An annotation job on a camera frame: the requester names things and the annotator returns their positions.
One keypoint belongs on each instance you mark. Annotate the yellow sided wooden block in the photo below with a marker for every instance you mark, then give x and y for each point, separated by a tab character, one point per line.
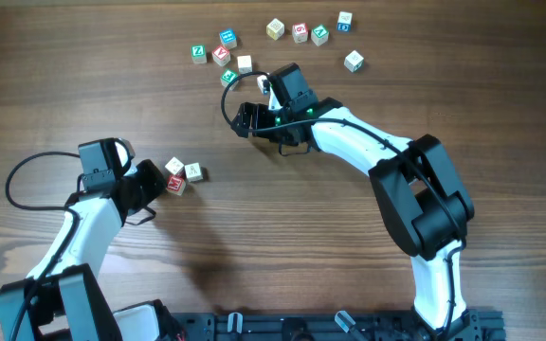
275	29

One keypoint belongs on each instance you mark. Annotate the red V letter block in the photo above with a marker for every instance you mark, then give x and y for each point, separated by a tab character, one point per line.
221	55

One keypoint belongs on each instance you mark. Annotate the blue top wooden block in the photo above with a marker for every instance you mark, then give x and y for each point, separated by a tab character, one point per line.
228	38

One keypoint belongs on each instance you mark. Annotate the red M letter block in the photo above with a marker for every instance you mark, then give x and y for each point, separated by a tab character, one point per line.
176	185

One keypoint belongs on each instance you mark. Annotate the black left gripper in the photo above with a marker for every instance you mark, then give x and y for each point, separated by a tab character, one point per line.
149	183

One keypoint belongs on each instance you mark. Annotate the red 6 number block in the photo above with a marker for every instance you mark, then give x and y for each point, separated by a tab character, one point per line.
300	33

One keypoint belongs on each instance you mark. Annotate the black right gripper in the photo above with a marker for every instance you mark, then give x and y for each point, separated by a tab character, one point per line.
246	119

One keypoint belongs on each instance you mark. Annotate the green E letter block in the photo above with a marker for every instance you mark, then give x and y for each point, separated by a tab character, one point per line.
227	77

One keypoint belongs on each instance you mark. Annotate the plain top wooden block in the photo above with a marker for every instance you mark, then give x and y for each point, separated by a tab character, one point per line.
245	64

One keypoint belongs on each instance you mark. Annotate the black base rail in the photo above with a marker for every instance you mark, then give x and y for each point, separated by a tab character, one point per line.
473	325

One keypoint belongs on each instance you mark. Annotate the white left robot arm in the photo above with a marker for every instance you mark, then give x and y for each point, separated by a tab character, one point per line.
60	298

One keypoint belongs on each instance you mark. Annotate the letter A wooden block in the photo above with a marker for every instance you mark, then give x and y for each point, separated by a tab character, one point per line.
193	172

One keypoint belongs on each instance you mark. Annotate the white block blue side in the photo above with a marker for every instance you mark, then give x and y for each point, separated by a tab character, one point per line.
263	84

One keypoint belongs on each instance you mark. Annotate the animal picture red block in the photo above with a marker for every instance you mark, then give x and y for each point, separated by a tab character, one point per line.
175	167

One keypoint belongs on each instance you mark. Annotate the white block green side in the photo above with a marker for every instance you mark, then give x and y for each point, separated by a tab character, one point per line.
353	61

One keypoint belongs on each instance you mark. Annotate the blue sided far block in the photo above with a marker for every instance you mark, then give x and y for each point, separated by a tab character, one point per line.
344	21

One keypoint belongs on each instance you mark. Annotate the green N letter block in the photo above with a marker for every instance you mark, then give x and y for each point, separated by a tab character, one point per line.
319	35

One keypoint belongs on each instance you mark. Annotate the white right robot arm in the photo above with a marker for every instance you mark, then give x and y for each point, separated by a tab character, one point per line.
421	198

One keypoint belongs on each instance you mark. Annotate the green Z letter block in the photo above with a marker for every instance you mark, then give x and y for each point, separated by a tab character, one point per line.
199	54

